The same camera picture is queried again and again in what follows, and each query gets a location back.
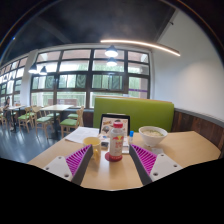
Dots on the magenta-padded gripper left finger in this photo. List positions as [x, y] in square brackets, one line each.
[58, 166]

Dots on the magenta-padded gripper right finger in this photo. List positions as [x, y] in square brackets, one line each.
[165, 165]

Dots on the red-capped clear drink bottle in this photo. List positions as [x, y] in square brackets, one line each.
[116, 143]

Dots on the small printed paper card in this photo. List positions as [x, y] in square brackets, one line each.
[157, 150]

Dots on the white bowl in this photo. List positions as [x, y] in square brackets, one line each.
[152, 136]

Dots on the white paper sheets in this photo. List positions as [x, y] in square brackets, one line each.
[81, 134]

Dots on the yellow mug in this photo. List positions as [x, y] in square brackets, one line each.
[95, 143]

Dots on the small white flat device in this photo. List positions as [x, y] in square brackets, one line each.
[125, 146]

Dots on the small blue-capped white bottle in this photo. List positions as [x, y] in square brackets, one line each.
[131, 136]

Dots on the wooden chairs with green seats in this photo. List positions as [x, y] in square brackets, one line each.
[68, 122]

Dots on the flat round red coaster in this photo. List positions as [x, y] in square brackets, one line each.
[108, 158]

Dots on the green upholstered booth backrest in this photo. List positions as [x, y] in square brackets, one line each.
[143, 111]

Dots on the large wooden dining table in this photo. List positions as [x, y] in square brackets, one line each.
[56, 107]

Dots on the small wooden dining table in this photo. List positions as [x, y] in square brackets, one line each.
[16, 107]

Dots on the person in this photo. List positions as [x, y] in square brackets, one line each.
[6, 106]

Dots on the long linear ceiling light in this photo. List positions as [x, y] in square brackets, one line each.
[143, 44]

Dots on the black pendant ceiling lamps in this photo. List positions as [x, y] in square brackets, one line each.
[111, 52]

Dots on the dark-framed grid window wall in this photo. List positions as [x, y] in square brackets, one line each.
[73, 81]

